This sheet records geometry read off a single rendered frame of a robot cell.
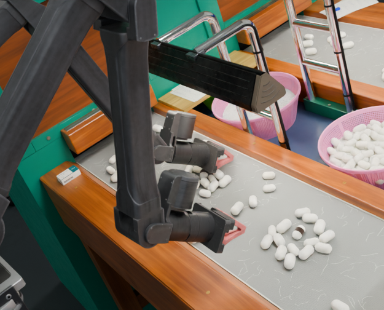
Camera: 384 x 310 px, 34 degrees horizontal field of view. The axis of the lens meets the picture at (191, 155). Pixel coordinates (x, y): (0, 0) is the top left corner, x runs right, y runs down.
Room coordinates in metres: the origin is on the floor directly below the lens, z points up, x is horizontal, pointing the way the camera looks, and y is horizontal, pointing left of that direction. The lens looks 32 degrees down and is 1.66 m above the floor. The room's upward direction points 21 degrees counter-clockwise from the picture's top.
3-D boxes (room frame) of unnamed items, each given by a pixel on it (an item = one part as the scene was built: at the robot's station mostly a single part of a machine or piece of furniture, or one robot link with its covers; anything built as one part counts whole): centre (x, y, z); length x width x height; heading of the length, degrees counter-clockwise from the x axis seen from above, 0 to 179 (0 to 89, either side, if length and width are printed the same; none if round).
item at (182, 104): (1.82, -0.14, 0.77); 0.33 x 0.15 x 0.01; 115
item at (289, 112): (1.62, -0.24, 0.72); 0.27 x 0.27 x 0.10
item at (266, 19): (2.01, -0.43, 0.83); 0.30 x 0.06 x 0.07; 115
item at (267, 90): (1.35, -0.05, 1.08); 0.62 x 0.08 x 0.07; 25
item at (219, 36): (1.38, -0.13, 0.90); 0.20 x 0.19 x 0.45; 25
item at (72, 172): (1.57, 0.35, 0.77); 0.06 x 0.04 x 0.02; 115
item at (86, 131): (1.72, 0.19, 0.83); 0.30 x 0.06 x 0.07; 115
